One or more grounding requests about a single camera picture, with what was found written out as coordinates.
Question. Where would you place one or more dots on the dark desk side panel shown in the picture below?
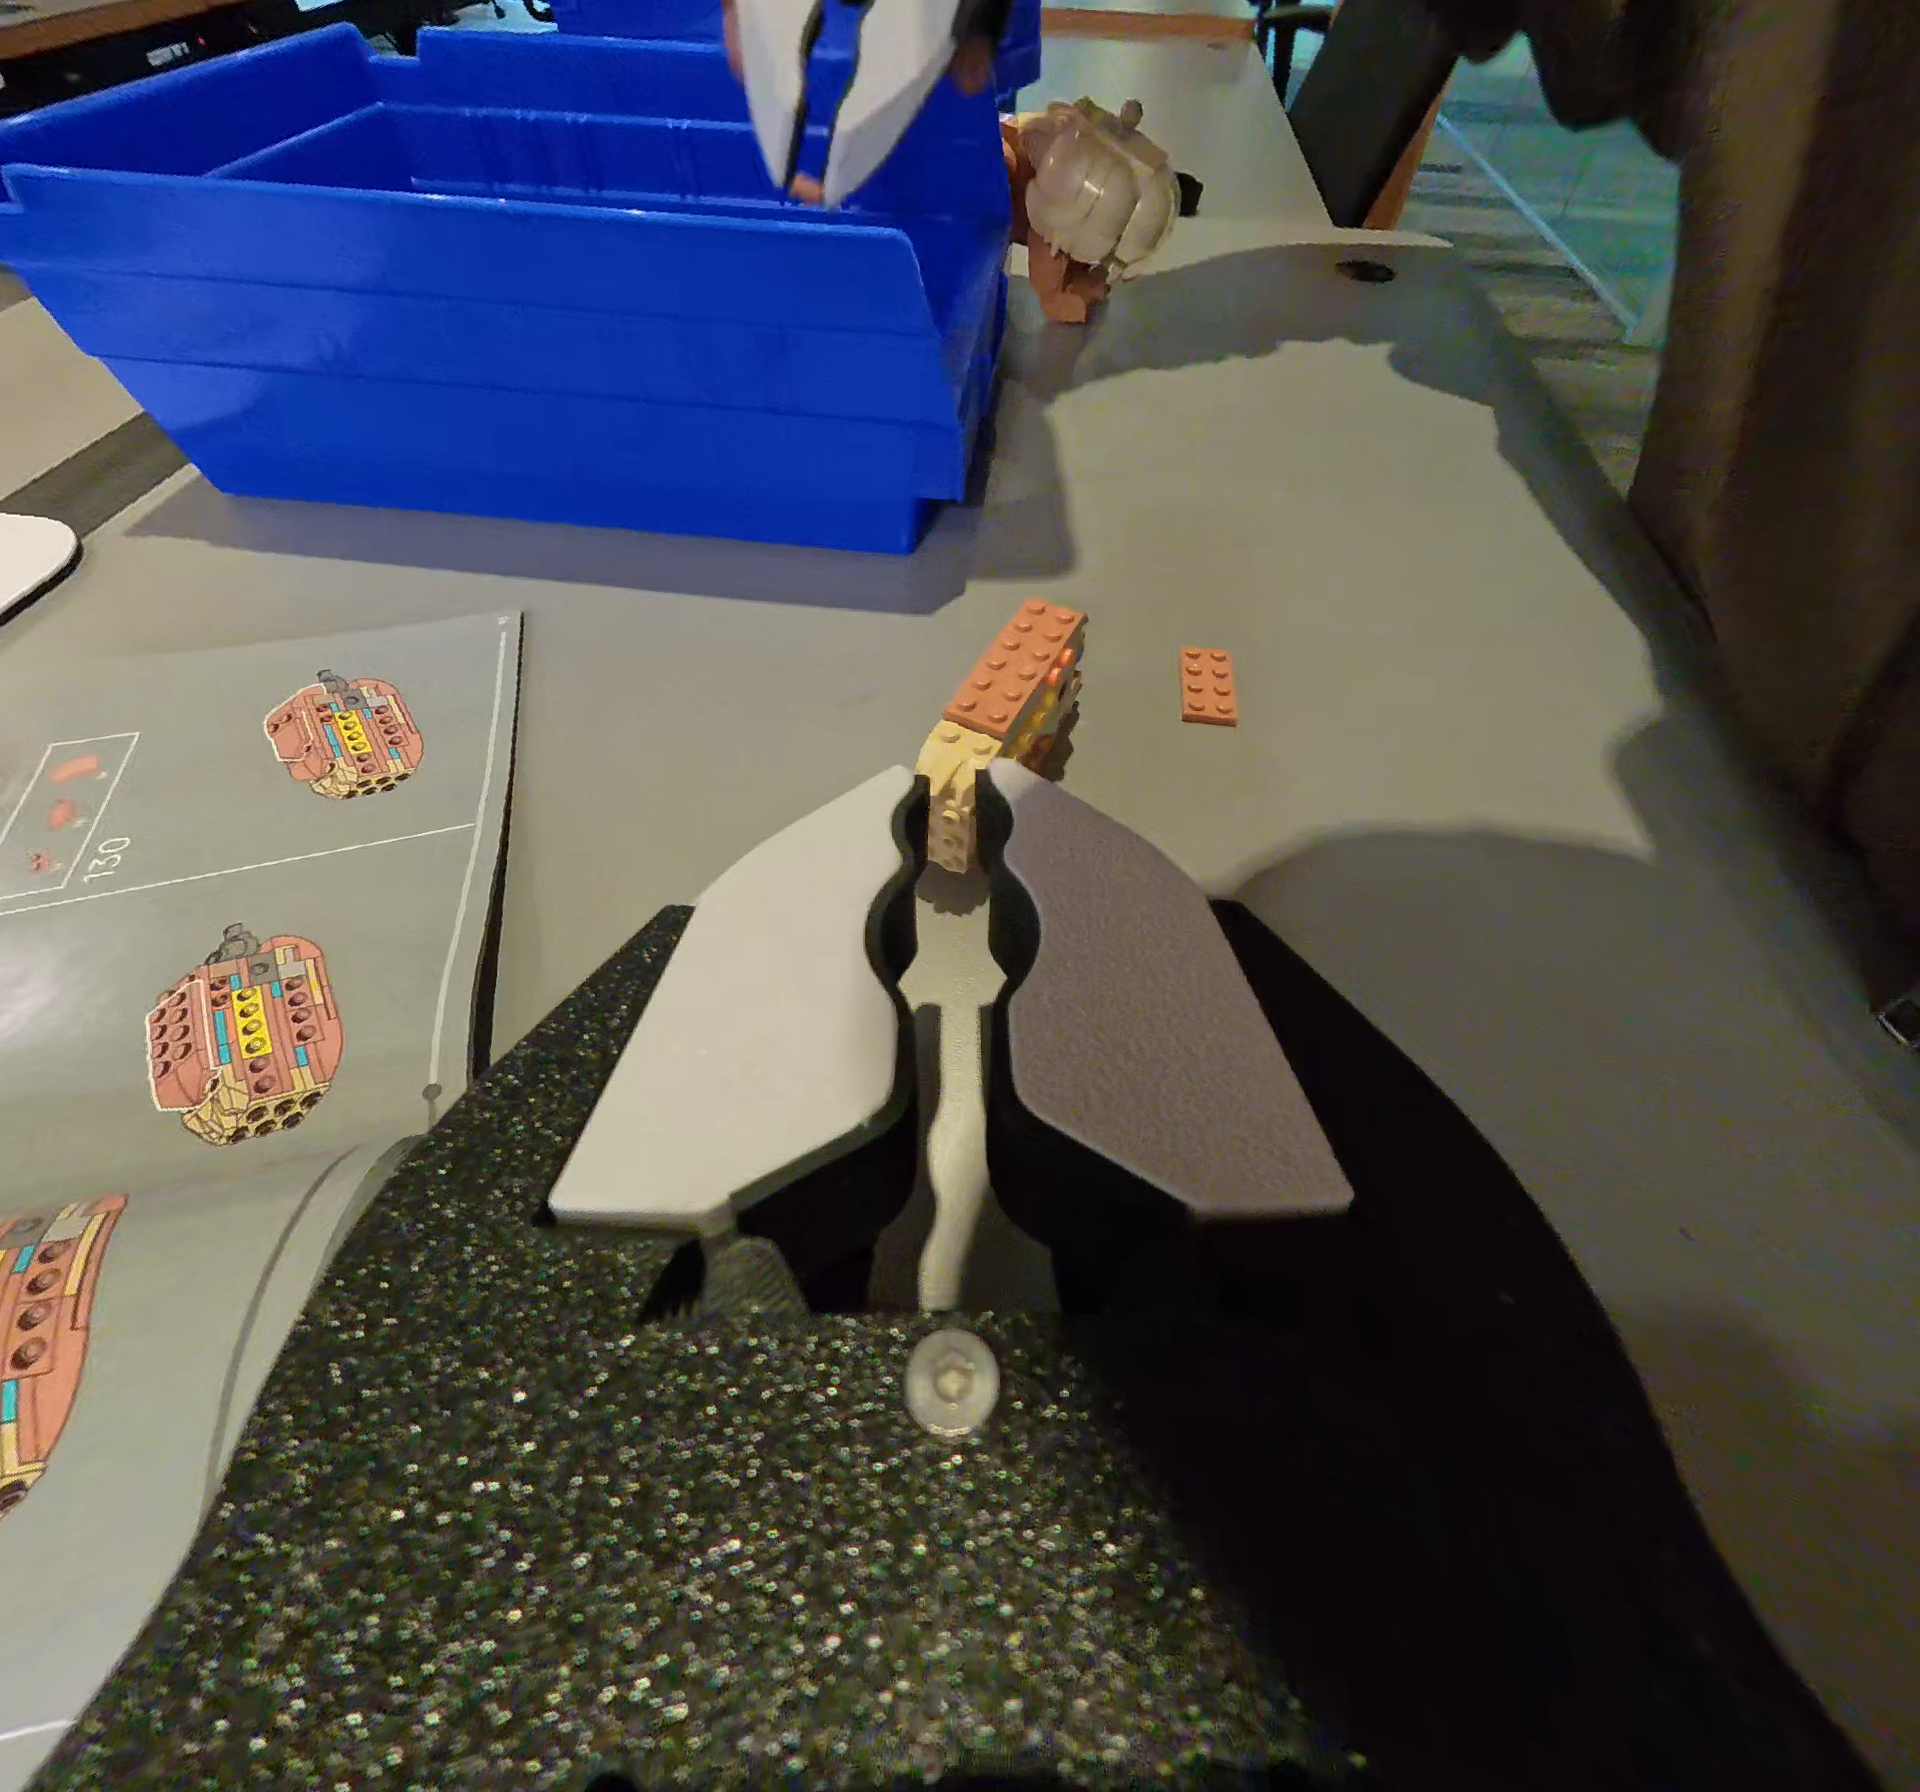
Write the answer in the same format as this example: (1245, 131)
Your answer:
(1373, 112)

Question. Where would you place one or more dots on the person's right hand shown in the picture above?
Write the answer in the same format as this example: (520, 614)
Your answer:
(974, 62)

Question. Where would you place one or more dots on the brown tan toy brick assembly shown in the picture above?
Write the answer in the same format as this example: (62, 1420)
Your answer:
(1012, 682)

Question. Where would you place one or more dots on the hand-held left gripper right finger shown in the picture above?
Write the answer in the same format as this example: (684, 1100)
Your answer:
(1156, 1042)

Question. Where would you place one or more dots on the black office chair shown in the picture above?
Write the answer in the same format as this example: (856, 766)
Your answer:
(1291, 20)

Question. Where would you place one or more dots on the toy brick instruction booklet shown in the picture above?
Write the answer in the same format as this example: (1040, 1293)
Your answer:
(227, 772)

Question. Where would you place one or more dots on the black desk grommet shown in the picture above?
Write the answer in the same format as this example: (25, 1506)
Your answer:
(1363, 271)

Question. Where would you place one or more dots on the tan toy brick model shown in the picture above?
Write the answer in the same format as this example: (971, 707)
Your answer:
(1104, 185)

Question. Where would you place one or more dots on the brown toy brick plate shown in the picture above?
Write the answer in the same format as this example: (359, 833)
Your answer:
(1208, 685)

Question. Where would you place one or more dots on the blue plastic parts bin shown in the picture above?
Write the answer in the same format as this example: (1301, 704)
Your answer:
(526, 368)

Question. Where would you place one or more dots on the person's brown jacket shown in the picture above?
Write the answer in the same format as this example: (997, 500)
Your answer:
(1784, 548)

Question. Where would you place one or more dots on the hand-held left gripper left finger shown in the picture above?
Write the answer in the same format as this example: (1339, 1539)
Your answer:
(750, 1042)

